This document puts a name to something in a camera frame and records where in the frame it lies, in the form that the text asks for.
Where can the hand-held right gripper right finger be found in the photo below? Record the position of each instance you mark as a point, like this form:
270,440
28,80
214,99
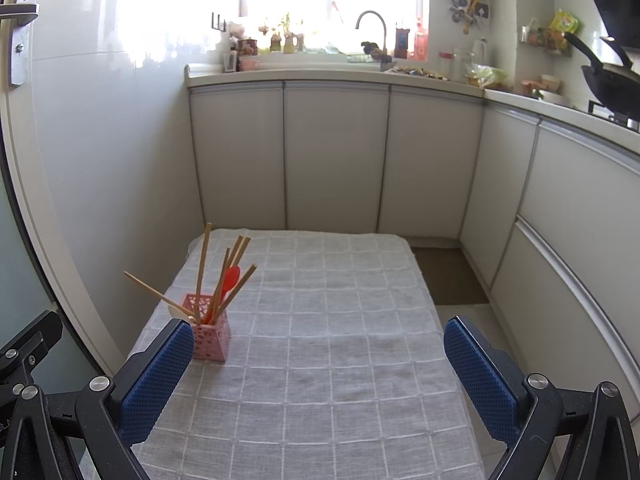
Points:
480,385

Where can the pink bowl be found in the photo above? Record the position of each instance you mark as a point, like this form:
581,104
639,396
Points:
249,64

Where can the black range hood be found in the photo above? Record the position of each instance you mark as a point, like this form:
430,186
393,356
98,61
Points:
615,0

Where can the white plastic spoon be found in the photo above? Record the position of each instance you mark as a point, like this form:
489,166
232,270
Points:
177,310

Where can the white kitchen countertop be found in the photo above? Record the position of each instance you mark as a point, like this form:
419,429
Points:
300,71

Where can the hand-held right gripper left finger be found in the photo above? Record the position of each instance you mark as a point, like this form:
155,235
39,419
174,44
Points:
155,385

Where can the white cabinet drawer front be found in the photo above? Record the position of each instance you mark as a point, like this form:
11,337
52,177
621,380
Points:
585,210
550,335

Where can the floral tin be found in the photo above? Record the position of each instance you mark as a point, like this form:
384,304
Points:
247,47

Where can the bag of green vegetables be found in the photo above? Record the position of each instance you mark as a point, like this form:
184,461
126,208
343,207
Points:
487,76

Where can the row of small decorative vases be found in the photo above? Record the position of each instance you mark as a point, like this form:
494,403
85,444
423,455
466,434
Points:
287,42

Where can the white cabinet door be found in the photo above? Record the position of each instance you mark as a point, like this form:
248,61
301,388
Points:
430,165
237,160
497,195
337,160

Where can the pink dish soap bottle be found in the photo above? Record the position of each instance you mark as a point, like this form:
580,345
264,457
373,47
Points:
420,42

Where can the gas stove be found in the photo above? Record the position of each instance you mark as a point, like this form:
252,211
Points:
600,108

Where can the glass jar red lid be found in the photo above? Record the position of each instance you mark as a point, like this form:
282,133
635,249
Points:
445,65

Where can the wall spice rack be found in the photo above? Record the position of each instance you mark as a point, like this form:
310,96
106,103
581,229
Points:
545,42

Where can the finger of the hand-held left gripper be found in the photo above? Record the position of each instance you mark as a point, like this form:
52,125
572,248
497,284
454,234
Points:
35,340

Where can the brown utensil container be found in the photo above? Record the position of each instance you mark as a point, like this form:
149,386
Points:
402,42

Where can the red plastic spoon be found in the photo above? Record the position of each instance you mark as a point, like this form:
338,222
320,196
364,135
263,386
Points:
231,277

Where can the bright kitchen window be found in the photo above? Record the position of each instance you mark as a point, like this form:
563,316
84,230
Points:
300,0

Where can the black wok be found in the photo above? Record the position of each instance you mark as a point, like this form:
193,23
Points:
615,90

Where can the pile of wooden chopsticks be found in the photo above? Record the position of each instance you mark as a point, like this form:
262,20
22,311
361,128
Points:
203,270

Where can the black wall hook rack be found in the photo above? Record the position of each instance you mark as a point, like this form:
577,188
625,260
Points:
219,22

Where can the curved metal faucet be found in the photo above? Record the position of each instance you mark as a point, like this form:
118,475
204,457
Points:
372,12

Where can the yellow snack packet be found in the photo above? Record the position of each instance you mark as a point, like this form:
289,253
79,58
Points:
564,22

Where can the clear plastic pitcher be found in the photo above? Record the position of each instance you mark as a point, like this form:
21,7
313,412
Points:
478,55

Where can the grey checked tablecloth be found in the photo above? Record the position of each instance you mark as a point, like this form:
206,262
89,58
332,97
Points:
325,360

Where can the pink perforated utensil holder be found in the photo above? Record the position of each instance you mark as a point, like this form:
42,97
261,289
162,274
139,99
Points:
215,340

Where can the frosted glass door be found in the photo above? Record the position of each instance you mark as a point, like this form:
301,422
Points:
15,240

